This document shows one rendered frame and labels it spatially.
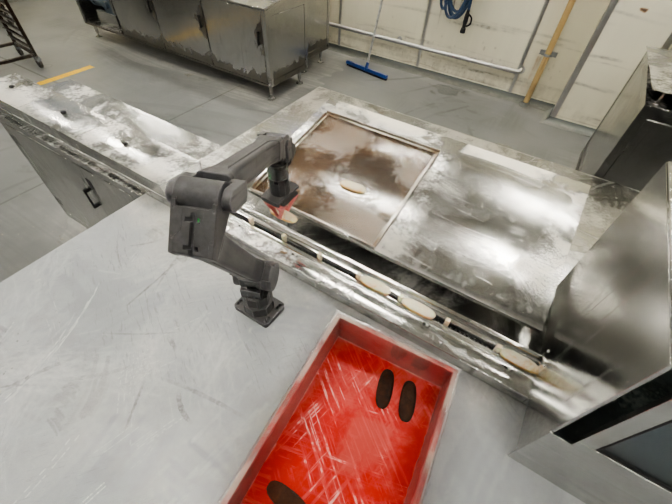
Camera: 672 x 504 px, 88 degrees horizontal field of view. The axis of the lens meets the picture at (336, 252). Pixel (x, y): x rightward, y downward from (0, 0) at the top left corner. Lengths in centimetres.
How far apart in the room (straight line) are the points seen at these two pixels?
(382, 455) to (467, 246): 63
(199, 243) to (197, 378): 47
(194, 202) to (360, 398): 59
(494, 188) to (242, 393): 101
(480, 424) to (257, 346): 58
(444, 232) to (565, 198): 43
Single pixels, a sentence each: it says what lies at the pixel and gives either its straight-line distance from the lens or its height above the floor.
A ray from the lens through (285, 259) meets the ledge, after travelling 108.
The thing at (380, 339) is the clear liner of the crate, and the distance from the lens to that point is 88.
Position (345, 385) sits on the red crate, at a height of 82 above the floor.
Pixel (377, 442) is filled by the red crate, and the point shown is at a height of 82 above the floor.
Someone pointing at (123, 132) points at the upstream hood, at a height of 92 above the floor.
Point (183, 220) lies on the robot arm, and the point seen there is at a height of 130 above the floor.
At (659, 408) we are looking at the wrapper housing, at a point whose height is 122.
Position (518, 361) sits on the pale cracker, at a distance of 104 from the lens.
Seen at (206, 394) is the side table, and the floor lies 82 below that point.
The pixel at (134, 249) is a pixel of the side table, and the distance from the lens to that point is 130.
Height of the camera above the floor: 169
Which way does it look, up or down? 49 degrees down
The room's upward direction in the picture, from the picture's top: 4 degrees clockwise
